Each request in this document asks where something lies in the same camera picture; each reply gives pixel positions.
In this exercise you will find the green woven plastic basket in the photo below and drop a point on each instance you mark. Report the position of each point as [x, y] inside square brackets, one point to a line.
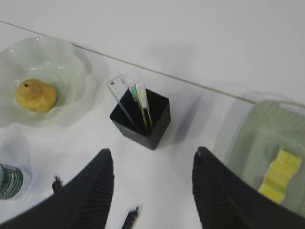
[253, 133]

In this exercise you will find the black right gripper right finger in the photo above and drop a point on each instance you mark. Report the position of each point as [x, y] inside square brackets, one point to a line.
[224, 201]

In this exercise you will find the teal utility knife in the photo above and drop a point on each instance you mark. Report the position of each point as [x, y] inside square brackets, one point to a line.
[132, 88]

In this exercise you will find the clear plastic water bottle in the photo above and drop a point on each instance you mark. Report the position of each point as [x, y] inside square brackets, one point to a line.
[15, 167]

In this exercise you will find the black pen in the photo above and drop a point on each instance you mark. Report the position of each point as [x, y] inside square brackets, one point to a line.
[57, 184]
[131, 218]

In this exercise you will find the yellow pear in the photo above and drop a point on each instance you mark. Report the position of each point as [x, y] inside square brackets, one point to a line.
[35, 95]

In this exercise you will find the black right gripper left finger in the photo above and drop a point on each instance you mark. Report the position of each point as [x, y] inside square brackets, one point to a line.
[83, 203]

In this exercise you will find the black square pen holder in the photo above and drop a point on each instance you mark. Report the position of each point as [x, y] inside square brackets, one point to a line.
[160, 114]

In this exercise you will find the clear plastic ruler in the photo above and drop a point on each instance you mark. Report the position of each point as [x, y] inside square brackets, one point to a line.
[118, 87]

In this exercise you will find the yellow utility knife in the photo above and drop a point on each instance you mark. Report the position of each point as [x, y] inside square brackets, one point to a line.
[144, 106]

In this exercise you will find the green wavy glass plate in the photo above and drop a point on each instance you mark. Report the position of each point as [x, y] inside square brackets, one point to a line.
[41, 64]

